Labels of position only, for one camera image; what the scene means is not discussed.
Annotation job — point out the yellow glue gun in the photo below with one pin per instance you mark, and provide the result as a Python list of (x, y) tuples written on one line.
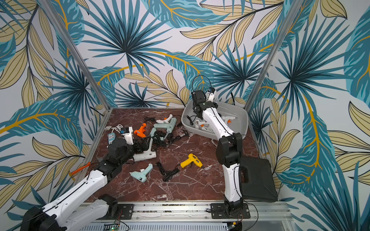
[(191, 159)]

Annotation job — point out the aluminium front rail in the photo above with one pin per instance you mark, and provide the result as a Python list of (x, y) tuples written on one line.
[(172, 211)]

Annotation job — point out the white orange-trigger glue gun front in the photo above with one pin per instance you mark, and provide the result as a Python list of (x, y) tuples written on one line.
[(201, 125)]

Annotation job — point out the blue white power strip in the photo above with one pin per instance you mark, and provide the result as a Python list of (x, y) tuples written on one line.
[(111, 138)]

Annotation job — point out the orange handled pliers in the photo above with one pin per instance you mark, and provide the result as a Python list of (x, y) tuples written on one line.
[(73, 173)]

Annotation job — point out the mint green small glue gun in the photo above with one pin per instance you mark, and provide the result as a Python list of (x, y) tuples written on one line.
[(142, 174)]

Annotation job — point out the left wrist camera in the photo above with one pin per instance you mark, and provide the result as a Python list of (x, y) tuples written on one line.
[(127, 133)]

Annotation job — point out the orange small glue gun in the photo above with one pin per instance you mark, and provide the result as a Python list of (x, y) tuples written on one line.
[(141, 131)]

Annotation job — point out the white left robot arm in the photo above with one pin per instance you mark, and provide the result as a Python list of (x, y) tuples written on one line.
[(72, 196)]

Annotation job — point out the large white pink-tip glue gun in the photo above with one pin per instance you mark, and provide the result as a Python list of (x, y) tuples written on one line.
[(147, 154)]

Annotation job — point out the grey plastic storage box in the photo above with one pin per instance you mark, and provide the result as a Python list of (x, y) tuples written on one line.
[(240, 124)]

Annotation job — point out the mint green large glue gun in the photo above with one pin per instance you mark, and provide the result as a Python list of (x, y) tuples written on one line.
[(169, 126)]

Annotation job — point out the white small glue gun pair-left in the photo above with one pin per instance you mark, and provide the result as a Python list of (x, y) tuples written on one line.
[(228, 119)]

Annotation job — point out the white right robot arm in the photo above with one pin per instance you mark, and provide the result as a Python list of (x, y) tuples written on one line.
[(229, 148)]

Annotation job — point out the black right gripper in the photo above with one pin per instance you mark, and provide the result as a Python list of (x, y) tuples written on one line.
[(198, 116)]

